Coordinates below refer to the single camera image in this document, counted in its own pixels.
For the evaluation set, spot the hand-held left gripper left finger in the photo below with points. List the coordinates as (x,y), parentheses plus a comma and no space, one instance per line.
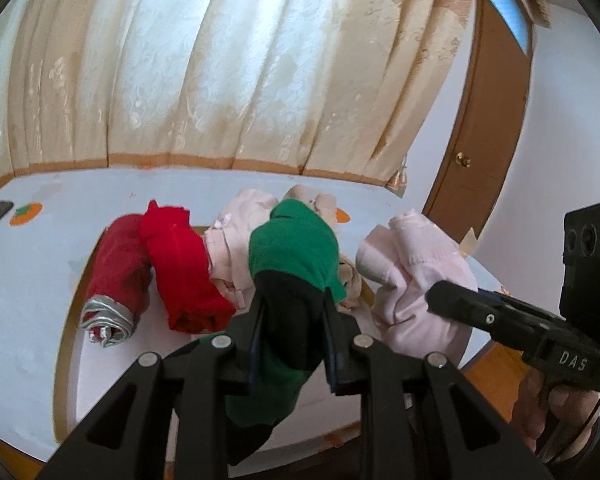
(235,345)

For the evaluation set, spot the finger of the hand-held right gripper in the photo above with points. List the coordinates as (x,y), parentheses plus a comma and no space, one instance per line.
(530,310)
(460,305)

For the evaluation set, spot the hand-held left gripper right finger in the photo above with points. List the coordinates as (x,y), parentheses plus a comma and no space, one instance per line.
(352,345)

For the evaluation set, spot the light pink underwear with tag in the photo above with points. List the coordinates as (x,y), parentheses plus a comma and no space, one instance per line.
(410,280)

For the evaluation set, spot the bright red sock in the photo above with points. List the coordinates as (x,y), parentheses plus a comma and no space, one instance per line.
(180,270)

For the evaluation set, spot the light pink underwear with bow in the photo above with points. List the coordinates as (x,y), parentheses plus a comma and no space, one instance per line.
(235,250)

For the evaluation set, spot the green and black sock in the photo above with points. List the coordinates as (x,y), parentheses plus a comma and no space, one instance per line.
(295,250)

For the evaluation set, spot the shallow cardboard box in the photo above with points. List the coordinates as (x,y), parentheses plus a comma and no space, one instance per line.
(130,385)

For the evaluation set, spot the dark red sock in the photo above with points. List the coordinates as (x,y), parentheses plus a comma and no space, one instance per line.
(120,265)

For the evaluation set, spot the person's right hand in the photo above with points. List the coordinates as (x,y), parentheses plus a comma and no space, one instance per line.
(540,410)

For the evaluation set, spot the curtain tassel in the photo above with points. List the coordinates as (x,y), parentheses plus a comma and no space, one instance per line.
(399,180)

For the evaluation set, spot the brass door knob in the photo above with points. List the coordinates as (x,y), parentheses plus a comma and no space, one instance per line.
(463,160)

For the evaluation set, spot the brown wooden door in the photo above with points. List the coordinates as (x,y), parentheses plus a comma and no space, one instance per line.
(485,110)

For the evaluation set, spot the white persimmon print tablecloth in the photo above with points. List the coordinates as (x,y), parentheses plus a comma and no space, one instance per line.
(30,310)

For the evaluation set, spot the blue transom window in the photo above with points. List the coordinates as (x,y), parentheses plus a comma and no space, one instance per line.
(505,5)

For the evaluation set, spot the cream and orange floral curtain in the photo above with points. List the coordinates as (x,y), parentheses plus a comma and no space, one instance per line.
(205,60)

